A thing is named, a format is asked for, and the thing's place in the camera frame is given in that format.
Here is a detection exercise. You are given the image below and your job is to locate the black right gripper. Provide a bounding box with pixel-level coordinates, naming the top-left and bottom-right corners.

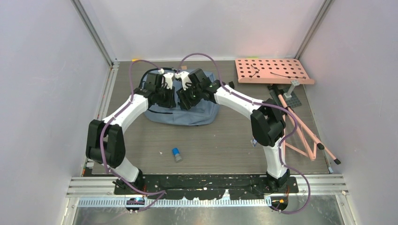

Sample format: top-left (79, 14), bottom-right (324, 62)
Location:
top-left (176, 82), bottom-right (202, 111)

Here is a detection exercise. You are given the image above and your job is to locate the blue grey student backpack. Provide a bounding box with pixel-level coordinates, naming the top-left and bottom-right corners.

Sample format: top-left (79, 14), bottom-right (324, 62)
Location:
top-left (139, 67), bottom-right (235, 127)

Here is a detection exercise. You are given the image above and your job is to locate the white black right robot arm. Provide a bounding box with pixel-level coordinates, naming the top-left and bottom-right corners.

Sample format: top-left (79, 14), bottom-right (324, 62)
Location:
top-left (175, 68), bottom-right (290, 192)

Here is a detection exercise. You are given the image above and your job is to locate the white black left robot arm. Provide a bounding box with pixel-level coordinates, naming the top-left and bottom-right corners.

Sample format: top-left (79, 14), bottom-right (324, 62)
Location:
top-left (85, 69), bottom-right (176, 194)

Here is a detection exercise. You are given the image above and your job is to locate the blue capped glue stick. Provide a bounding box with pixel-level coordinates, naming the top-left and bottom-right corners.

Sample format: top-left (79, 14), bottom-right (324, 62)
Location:
top-left (172, 148), bottom-right (183, 163)

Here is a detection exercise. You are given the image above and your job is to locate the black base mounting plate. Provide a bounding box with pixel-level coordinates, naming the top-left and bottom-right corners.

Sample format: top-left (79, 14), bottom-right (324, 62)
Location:
top-left (113, 173), bottom-right (299, 201)

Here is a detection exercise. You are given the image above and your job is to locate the pink perforated music stand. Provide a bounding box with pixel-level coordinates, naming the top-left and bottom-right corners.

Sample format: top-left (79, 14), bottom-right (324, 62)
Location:
top-left (235, 58), bottom-right (341, 165)

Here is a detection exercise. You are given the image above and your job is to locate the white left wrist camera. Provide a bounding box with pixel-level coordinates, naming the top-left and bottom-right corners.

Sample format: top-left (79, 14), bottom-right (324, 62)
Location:
top-left (158, 69), bottom-right (175, 90)

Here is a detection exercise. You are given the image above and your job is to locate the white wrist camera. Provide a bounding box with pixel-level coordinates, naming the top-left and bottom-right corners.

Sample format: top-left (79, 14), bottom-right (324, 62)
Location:
top-left (174, 71), bottom-right (192, 90)
top-left (158, 69), bottom-right (175, 90)

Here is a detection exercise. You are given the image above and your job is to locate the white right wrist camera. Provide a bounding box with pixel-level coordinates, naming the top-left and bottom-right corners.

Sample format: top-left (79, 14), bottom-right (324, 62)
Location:
top-left (174, 71), bottom-right (192, 90)

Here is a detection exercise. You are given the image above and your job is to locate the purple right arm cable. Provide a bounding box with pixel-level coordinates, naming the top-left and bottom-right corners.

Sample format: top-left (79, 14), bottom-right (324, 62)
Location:
top-left (176, 52), bottom-right (312, 215)

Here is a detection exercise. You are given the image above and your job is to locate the grey lego plate with post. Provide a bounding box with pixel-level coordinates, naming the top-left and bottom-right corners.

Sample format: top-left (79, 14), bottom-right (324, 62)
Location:
top-left (268, 80), bottom-right (302, 108)

